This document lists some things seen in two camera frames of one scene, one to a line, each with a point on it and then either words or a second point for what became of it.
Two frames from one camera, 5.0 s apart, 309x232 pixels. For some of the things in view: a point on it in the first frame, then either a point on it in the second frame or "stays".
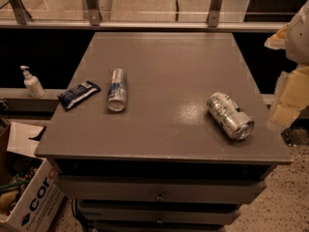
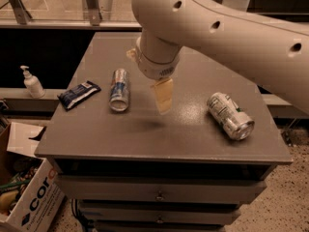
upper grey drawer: [159, 189] stays
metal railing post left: [21, 14] stays
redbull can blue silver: [118, 92] stays
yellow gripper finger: [278, 40] → [156, 57]
